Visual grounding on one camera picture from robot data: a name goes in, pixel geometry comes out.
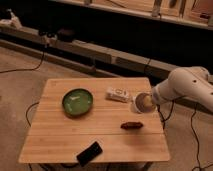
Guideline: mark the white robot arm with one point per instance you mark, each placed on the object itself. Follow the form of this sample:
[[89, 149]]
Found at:
[[192, 82]]

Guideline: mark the green ceramic bowl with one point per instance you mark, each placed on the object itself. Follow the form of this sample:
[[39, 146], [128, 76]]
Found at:
[[77, 102]]

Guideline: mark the white rectangular box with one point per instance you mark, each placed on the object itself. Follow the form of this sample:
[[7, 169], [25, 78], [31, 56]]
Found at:
[[117, 94]]

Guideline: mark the wooden table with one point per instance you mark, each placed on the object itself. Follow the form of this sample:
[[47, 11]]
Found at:
[[55, 138]]

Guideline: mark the dark device on ledge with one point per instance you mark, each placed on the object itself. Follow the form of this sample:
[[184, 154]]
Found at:
[[66, 35]]

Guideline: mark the black rectangular phone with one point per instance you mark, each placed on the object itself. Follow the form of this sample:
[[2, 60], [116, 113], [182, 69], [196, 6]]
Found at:
[[89, 154]]

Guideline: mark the white object top left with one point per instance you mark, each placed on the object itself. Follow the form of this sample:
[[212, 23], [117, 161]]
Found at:
[[14, 21]]

